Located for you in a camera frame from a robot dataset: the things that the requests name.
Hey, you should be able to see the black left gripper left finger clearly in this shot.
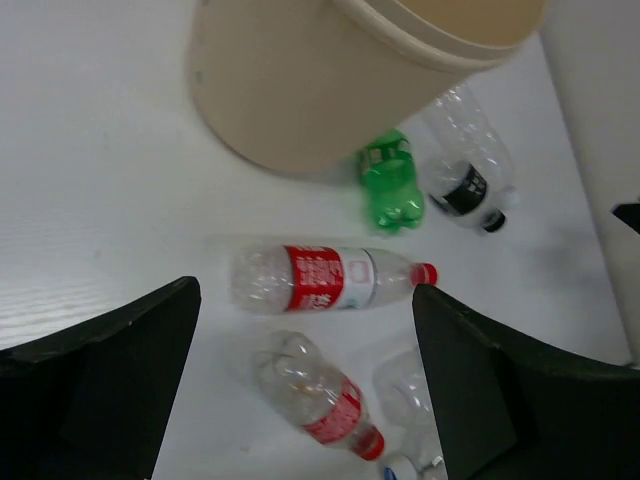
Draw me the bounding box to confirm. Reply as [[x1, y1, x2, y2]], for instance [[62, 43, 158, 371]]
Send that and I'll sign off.
[[1, 276, 201, 479]]

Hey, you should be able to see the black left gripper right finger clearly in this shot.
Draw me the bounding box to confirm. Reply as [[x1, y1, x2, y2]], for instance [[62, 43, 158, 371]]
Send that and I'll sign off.
[[412, 285, 639, 479]]

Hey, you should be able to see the clear bottle blue label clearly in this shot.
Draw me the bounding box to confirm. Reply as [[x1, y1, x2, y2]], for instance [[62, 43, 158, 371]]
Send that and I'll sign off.
[[373, 347, 448, 479]]

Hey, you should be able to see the short red label bottle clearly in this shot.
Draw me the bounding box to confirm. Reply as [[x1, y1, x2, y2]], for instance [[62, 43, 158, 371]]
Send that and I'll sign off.
[[251, 330, 385, 461]]

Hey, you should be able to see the long red label bottle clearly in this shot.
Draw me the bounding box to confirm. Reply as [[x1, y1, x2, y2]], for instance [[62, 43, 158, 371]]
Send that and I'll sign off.
[[230, 245, 439, 315]]

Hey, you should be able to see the clear bottle black label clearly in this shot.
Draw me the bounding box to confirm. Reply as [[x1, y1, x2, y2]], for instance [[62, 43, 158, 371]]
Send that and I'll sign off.
[[423, 157, 507, 233]]

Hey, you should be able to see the clear bottle white cap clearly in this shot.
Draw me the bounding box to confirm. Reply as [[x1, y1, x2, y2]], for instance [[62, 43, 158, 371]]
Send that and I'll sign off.
[[421, 83, 520, 209]]

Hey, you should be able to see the beige plastic bin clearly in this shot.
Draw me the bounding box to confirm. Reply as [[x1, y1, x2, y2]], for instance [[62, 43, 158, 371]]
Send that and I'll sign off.
[[189, 0, 546, 173]]

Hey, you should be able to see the green plastic bottle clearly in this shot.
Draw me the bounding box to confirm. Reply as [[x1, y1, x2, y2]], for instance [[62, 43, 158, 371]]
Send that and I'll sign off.
[[355, 129, 425, 234]]

